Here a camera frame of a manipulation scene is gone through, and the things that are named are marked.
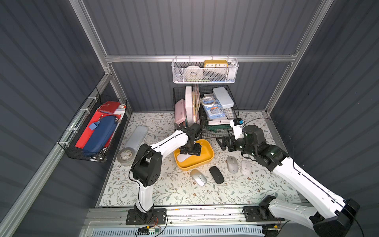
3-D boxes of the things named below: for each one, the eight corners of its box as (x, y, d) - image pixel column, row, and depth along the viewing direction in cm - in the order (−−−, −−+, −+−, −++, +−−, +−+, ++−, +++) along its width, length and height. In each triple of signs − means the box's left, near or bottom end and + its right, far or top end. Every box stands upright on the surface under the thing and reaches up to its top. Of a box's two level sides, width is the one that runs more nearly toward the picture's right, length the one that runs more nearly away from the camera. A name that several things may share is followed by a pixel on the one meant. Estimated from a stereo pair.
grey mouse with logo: (228, 173, 90) (229, 171, 87) (226, 158, 96) (227, 156, 93) (238, 173, 90) (239, 171, 87) (235, 158, 96) (236, 156, 93)
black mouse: (217, 186, 85) (217, 185, 83) (207, 170, 91) (208, 168, 90) (225, 181, 87) (226, 180, 85) (215, 166, 93) (216, 164, 91)
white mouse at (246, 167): (242, 175, 89) (243, 173, 86) (239, 162, 94) (240, 160, 92) (251, 175, 89) (253, 173, 86) (248, 162, 94) (249, 160, 92)
